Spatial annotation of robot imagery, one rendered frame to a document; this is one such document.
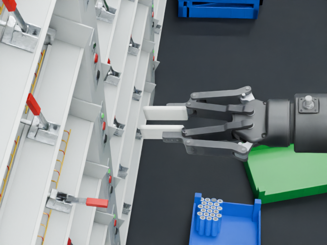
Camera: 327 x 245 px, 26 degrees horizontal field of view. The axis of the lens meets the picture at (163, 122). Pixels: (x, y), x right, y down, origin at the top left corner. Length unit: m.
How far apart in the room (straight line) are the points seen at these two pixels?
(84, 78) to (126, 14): 0.55
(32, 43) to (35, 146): 0.20
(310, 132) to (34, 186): 0.41
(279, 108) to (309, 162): 1.26
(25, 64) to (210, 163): 1.51
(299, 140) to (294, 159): 1.26
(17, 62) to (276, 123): 0.42
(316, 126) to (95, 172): 0.53
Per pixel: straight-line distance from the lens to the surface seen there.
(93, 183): 1.44
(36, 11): 0.91
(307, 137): 1.08
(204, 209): 2.12
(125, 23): 1.71
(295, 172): 2.32
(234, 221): 2.19
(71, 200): 1.17
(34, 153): 1.01
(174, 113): 1.14
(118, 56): 1.64
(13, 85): 0.83
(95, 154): 1.38
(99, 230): 1.61
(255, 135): 1.09
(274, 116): 1.08
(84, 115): 1.27
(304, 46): 2.66
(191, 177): 2.27
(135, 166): 2.16
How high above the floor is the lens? 1.93
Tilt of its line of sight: 54 degrees down
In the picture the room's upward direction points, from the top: straight up
